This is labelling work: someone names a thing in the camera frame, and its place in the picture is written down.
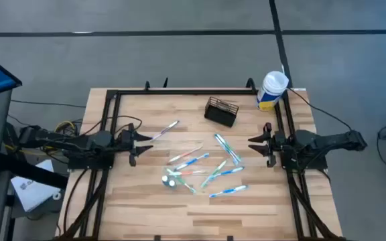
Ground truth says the yellow cable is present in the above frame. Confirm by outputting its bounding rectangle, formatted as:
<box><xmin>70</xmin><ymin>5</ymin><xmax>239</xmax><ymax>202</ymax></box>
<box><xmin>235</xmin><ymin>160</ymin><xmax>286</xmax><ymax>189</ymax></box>
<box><xmin>4</xmin><ymin>120</ymin><xmax>77</xmax><ymax>157</ymax></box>

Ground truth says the black wire basket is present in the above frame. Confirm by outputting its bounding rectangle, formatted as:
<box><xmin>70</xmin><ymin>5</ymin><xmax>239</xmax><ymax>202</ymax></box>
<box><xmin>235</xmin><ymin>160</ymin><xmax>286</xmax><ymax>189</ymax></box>
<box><xmin>203</xmin><ymin>96</ymin><xmax>241</xmax><ymax>129</ymax></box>

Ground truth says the thin black floor cable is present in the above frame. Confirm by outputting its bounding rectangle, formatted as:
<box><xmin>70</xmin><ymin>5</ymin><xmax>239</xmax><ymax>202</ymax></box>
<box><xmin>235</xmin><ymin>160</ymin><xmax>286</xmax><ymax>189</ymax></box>
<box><xmin>10</xmin><ymin>99</ymin><xmax>86</xmax><ymax>108</ymax></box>

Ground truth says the blue white toothbrush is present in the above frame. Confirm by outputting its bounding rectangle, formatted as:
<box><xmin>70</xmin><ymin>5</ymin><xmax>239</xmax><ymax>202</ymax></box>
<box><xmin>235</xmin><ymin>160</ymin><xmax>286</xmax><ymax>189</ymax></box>
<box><xmin>208</xmin><ymin>184</ymin><xmax>249</xmax><ymax>199</ymax></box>
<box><xmin>214</xmin><ymin>133</ymin><xmax>241</xmax><ymax>167</ymax></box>
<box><xmin>208</xmin><ymin>165</ymin><xmax>246</xmax><ymax>181</ymax></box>
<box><xmin>174</xmin><ymin>152</ymin><xmax>210</xmax><ymax>171</ymax></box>

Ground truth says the white-lidded wipes canister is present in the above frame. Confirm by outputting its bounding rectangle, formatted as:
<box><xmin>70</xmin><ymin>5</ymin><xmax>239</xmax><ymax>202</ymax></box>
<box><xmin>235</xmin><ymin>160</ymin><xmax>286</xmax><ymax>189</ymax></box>
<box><xmin>255</xmin><ymin>70</ymin><xmax>290</xmax><ymax>112</ymax></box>

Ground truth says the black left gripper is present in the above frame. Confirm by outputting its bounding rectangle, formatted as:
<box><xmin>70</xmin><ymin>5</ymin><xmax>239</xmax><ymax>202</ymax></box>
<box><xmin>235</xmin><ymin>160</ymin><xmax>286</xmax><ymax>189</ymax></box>
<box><xmin>117</xmin><ymin>122</ymin><xmax>155</xmax><ymax>157</ymax></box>

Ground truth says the white paper booklet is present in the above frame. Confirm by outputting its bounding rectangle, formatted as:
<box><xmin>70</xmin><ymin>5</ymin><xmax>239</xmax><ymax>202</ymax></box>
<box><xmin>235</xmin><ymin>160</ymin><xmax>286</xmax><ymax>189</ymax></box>
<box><xmin>10</xmin><ymin>159</ymin><xmax>62</xmax><ymax>212</ymax></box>

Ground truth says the black aluminium table frame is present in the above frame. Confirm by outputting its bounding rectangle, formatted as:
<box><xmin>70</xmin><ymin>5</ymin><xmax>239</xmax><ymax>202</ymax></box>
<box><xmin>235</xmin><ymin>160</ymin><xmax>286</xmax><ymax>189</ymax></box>
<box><xmin>54</xmin><ymin>77</ymin><xmax>346</xmax><ymax>241</ymax></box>

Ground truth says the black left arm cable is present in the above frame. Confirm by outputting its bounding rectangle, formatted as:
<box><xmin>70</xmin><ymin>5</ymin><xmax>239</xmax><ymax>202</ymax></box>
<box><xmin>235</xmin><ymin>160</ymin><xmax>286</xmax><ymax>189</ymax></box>
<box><xmin>78</xmin><ymin>114</ymin><xmax>143</xmax><ymax>137</ymax></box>

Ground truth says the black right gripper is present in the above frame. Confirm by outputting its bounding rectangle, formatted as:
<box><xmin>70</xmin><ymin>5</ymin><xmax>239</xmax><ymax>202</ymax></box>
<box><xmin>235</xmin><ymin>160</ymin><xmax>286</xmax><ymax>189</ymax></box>
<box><xmin>247</xmin><ymin>122</ymin><xmax>288</xmax><ymax>158</ymax></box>

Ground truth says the black desk beam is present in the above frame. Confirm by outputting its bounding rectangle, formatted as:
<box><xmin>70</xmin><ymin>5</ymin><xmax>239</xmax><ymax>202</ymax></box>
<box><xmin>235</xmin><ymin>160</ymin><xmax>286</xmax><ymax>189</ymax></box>
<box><xmin>0</xmin><ymin>153</ymin><xmax>69</xmax><ymax>189</ymax></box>

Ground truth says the green white toothbrush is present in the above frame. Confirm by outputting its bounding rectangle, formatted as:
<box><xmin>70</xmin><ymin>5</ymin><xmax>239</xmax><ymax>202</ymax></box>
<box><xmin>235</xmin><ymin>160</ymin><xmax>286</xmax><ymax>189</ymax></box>
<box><xmin>214</xmin><ymin>133</ymin><xmax>243</xmax><ymax>162</ymax></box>
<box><xmin>200</xmin><ymin>159</ymin><xmax>229</xmax><ymax>189</ymax></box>
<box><xmin>165</xmin><ymin>167</ymin><xmax>198</xmax><ymax>195</ymax></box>

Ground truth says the black cable under frame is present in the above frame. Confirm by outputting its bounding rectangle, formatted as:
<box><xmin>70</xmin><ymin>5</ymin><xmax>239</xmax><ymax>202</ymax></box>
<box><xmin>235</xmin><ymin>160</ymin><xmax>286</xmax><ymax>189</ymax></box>
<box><xmin>62</xmin><ymin>169</ymin><xmax>90</xmax><ymax>235</ymax></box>

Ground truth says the orange white toothbrush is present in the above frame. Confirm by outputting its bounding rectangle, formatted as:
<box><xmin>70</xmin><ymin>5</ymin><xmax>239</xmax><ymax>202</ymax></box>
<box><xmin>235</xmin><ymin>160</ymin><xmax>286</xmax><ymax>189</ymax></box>
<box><xmin>167</xmin><ymin>145</ymin><xmax>204</xmax><ymax>165</ymax></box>
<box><xmin>165</xmin><ymin>169</ymin><xmax>209</xmax><ymax>177</ymax></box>

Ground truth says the purple white toothbrush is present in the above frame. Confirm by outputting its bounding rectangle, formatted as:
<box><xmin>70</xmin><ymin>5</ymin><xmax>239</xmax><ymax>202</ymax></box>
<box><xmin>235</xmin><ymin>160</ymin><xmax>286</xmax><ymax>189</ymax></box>
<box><xmin>150</xmin><ymin>119</ymin><xmax>180</xmax><ymax>141</ymax></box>

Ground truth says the long black cable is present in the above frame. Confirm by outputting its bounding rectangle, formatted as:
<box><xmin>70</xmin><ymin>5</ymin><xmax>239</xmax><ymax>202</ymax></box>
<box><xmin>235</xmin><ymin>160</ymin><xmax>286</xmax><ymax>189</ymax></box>
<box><xmin>286</xmin><ymin>87</ymin><xmax>352</xmax><ymax>131</ymax></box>

